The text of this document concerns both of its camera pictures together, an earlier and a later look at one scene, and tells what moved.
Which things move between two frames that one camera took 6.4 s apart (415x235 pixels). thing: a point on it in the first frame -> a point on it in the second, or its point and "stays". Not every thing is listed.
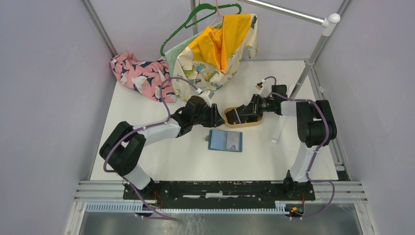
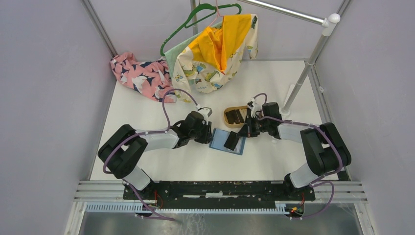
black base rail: x=219 y=194 stays
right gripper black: x=248 y=110 -> x=243 y=131
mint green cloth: x=172 y=54 stays
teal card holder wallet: x=224 y=141 stays
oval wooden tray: x=241 y=125 stays
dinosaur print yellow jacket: x=213 y=58 stays
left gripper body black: x=209 y=116 -> x=202 y=134
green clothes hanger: x=180 y=28 stays
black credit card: x=232 y=117 -> x=231 y=141
